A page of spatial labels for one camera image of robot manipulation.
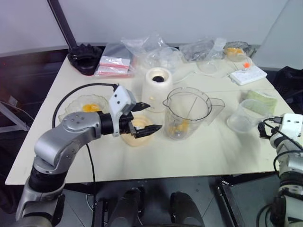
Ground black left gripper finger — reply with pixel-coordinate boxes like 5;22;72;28
132;102;151;114
133;124;163;139

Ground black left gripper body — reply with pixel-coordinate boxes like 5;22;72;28
117;109;143;139

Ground cream blender jar lid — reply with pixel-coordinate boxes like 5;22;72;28
119;115;156;148

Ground white blender base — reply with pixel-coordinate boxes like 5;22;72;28
141;67;174;113

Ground orange segments in jar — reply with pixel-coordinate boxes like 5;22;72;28
169;119;190;138

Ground orange segments in scalloped bowl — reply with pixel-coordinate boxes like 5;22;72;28
82;103;101;113

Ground clear plastic blender jar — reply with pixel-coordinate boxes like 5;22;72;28
162;87;226;141

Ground black ridged stand base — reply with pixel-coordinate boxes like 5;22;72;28
67;43;104;76

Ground orange segments in dark-rimmed bowl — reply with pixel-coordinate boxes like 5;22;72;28
225;47;244;58

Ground scalloped clear glass bowl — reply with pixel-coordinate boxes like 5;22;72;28
64;94;110;117

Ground clear round plastic container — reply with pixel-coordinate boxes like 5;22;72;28
147;46;182;72

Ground crumpled clear plastic bag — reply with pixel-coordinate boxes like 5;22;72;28
120;31;167;61

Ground small clear plastic cup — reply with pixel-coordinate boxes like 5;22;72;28
197;60;219;73

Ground dark rounded shape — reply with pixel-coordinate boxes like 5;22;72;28
110;188;145;227
169;191;205;227

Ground clear bag with dark contents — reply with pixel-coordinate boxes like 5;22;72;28
180;37;226;62

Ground clear plastic measuring cup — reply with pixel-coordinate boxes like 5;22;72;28
226;99;266;133

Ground clear bowl with dark rim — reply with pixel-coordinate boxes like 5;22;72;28
223;41;256;62

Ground white power strip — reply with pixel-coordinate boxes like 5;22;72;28
228;65;268;86

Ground black slanted pole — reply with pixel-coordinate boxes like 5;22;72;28
47;0;78;50

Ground black bag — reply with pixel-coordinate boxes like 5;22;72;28
271;66;303;114

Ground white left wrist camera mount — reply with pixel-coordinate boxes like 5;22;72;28
108;85;137;138

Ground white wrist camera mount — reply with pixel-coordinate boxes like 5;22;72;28
278;113;303;140
108;85;137;138

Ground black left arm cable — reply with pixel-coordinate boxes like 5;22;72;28
52;82;119;183

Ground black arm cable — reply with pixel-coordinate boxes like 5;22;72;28
257;116;303;175
52;82;119;183

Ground black metal frame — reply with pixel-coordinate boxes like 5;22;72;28
216;179;250;227

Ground grey metal frame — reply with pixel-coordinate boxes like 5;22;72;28
0;100;34;133

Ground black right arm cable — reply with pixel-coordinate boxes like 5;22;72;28
257;116;303;175

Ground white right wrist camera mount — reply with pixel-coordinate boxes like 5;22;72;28
278;113;303;140

